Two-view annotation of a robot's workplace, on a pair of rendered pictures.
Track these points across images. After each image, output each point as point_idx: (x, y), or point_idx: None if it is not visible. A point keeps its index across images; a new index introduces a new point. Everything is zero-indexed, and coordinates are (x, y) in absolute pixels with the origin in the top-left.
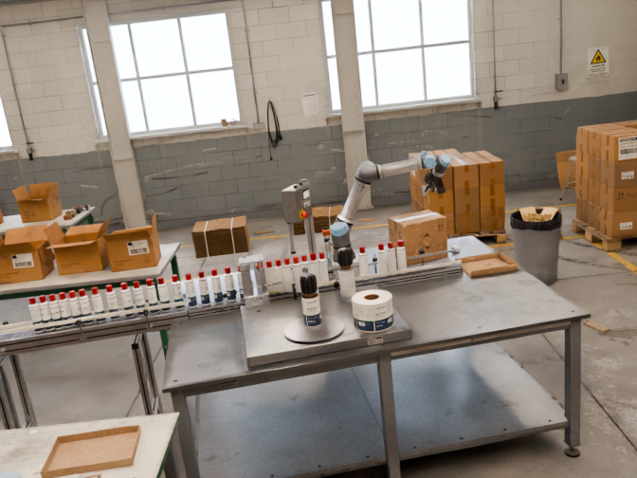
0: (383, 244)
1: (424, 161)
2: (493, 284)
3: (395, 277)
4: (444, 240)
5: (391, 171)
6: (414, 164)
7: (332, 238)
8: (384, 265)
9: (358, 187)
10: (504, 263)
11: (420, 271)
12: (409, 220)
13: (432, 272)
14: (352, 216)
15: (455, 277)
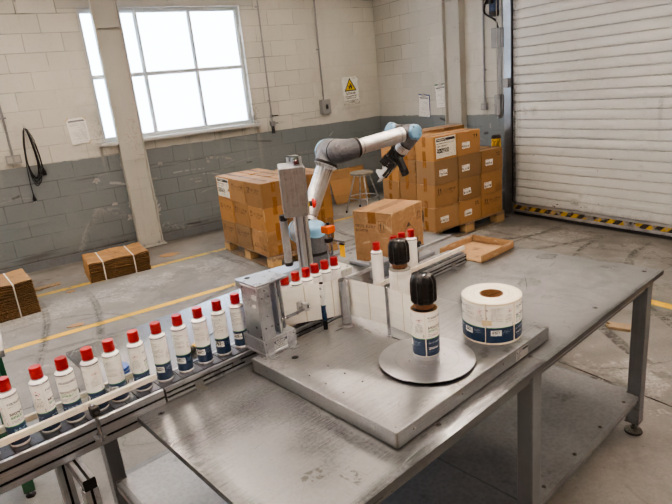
0: (396, 235)
1: (409, 130)
2: (517, 264)
3: None
4: (420, 229)
5: (374, 144)
6: (399, 135)
7: None
8: None
9: (325, 172)
10: (489, 244)
11: (430, 265)
12: (386, 209)
13: (443, 264)
14: (318, 212)
15: (465, 266)
